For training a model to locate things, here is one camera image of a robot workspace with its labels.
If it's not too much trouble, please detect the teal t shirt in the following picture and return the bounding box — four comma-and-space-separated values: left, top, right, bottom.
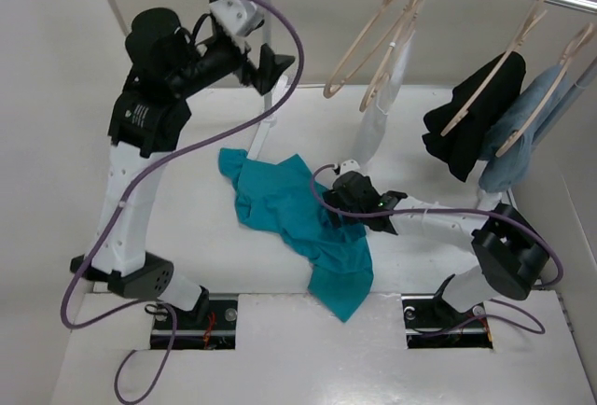
217, 148, 374, 323

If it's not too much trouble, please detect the beige wooden hanger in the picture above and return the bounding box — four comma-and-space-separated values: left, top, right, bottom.
322, 0, 423, 101

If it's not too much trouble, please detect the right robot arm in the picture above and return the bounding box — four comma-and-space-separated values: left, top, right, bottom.
321, 171, 551, 329

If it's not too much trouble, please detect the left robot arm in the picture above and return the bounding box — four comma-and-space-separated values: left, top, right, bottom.
70, 2, 295, 328

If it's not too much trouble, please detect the white hanging shirt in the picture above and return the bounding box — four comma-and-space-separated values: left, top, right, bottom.
349, 32, 415, 168

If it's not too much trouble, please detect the black hanging shirt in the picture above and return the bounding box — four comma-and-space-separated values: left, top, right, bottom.
422, 52, 526, 182

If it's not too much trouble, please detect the light blue hanging shirt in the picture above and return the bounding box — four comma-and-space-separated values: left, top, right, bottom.
478, 63, 576, 194

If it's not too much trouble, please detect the hanger holding white shirt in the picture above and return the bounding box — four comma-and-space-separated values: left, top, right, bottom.
359, 0, 424, 113

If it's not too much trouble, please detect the hanger holding black shirt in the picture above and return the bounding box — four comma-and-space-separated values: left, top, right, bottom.
439, 0, 548, 137

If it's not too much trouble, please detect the hanger holding blue shirt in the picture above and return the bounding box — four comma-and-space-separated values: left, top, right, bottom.
493, 21, 597, 159

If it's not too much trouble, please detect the white rack base foot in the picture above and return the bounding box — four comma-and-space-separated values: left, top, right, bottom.
247, 75, 290, 160

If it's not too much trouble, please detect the left rack pole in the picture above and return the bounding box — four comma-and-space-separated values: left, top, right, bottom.
258, 0, 279, 125

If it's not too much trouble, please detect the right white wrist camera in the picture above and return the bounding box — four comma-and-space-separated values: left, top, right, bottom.
332, 160, 361, 176

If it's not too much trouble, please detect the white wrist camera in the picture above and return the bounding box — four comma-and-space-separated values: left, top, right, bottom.
209, 0, 265, 38
332, 160, 361, 176

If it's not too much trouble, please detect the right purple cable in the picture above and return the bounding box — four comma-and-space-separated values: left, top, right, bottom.
310, 164, 564, 336

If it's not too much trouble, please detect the purple cable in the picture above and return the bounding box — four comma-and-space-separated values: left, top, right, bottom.
310, 164, 564, 336
59, 0, 305, 405

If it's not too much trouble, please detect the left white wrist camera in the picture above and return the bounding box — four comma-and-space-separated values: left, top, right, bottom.
209, 0, 265, 38

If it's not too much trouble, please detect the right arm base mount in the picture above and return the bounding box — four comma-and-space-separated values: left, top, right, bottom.
401, 294, 493, 349

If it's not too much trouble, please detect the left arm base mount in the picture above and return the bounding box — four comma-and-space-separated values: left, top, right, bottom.
145, 294, 239, 351

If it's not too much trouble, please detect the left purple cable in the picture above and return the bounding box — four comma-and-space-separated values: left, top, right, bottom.
59, 0, 305, 405

